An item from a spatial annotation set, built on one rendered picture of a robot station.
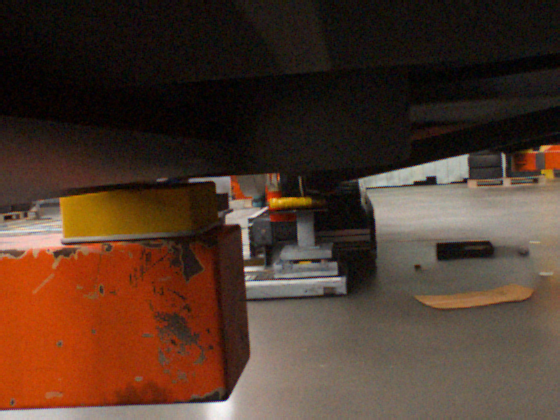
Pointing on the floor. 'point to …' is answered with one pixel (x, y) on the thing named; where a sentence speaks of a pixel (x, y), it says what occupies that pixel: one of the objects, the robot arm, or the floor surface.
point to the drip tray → (465, 249)
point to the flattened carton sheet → (477, 297)
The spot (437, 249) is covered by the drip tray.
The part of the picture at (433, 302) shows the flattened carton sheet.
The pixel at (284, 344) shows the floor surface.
